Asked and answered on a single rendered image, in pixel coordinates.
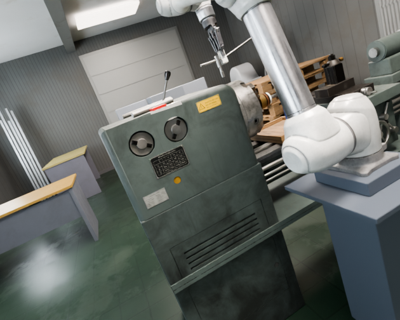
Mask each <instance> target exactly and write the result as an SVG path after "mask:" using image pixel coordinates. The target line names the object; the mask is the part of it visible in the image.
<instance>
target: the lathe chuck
mask: <svg viewBox="0 0 400 320"><path fill-rule="evenodd" d="M241 83H242V84H244V82H243V81H240V80H236V81H233V82H231V83H228V84H226V85H229V86H231V87H232V88H233V89H234V91H235V92H236V95H237V96H238V97H239V99H240V101H241V103H242V105H243V107H244V109H245V111H246V115H247V118H248V125H249V132H248V133H249V136H250V138H251V137H253V136H255V135H257V133H259V132H261V130H262V126H263V114H262V108H261V106H260V102H259V101H258V98H257V96H256V95H255V93H254V91H253V90H252V89H251V88H250V87H249V86H247V88H243V87H242V86H241V85H240V84H241ZM255 118H258V122H257V123H256V124H253V121H254V119H255Z"/></svg>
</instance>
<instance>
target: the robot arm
mask: <svg viewBox="0 0 400 320"><path fill-rule="evenodd" d="M215 1H216V3H217V4H219V5H220V6H222V7H224V8H228V9H229V10H230V11H231V12H232V13H233V14H234V15H235V16H236V17H237V18H238V19H240V20H241V21H244V23H245V25H246V27H247V30H248V32H249V33H250V36H251V38H252V40H253V43H254V45H255V47H256V49H257V51H258V54H259V56H260V58H261V60H262V63H263V65H264V67H265V70H266V71H267V73H268V76H269V78H270V80H271V83H272V85H273V87H274V89H275V91H276V93H277V96H278V98H279V100H280V103H281V105H282V106H283V109H284V111H285V113H286V116H287V119H286V120H285V122H284V127H283V128H284V142H283V146H282V157H283V160H284V163H285V165H287V167H288V168H289V169H290V170H291V171H293V172H295V173H301V174H309V173H318V172H321V171H324V170H327V169H328V170H337V171H342V172H346V173H351V174H355V175H358V176H360V177H368V176H370V175H371V173H373V172H374V171H376V170H377V169H379V168H381V167H382V166H384V165H386V164H388V163H389V162H391V161H393V160H396V159H399V154H398V153H393V152H384V150H385V149H386V148H387V144H386V143H382V137H381V132H380V125H379V121H378V116H377V112H376V110H375V108H374V106H373V104H372V103H371V101H370V100H369V98H368V97H367V96H365V95H363V94H362V93H350V94H346V95H341V96H339V97H336V98H334V99H333V100H332V101H331V102H330V104H329V106H328V108H327V109H325V108H324V107H322V106H320V105H316V103H315V101H314V99H313V97H312V95H311V93H310V90H309V88H308V86H307V83H306V82H305V79H304V77H303V74H302V72H301V70H300V68H299V66H298V63H297V61H296V59H295V56H294V54H293V52H292V50H291V48H290V45H289V43H288V40H287V38H286V36H285V34H284V32H283V29H282V27H281V25H280V23H279V20H278V19H277V16H276V14H275V11H274V9H273V7H272V5H271V2H272V0H215ZM156 7H157V10H158V12H159V14H161V15H162V16H164V17H175V16H179V15H183V14H185V13H186V12H189V11H195V12H196V15H197V17H198V19H199V22H200V23H201V24H202V25H203V28H204V30H207V31H208V34H209V38H208V40H209V41H210V43H211V45H212V47H213V49H214V51H215V53H218V56H219V58H221V63H222V65H224V64H226V63H227V62H229V61H228V59H227V56H226V54H225V52H224V49H223V47H224V43H223V39H222V36H221V33H220V28H219V27H216V25H217V21H216V19H215V12H214V10H213V7H212V5H211V0H156Z"/></svg>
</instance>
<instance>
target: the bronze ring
mask: <svg viewBox="0 0 400 320"><path fill-rule="evenodd" d="M259 95H260V100H259V102H260V106H261V107H262V109H264V108H266V107H267V106H269V105H270V97H269V96H268V94H266V93H262V94H259Z"/></svg>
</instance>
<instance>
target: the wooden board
mask: <svg viewBox="0 0 400 320"><path fill-rule="evenodd" d="M285 120H286V118H285V116H282V117H280V118H278V119H275V120H273V121H271V122H269V123H267V124H265V125H264V127H263V128H262V130H261V132H259V133H257V135H255V136H253V137H251V138H250V139H251V140H255V141H261V142H271V143H281V144H283V142H284V128H283V127H284V122H285Z"/></svg>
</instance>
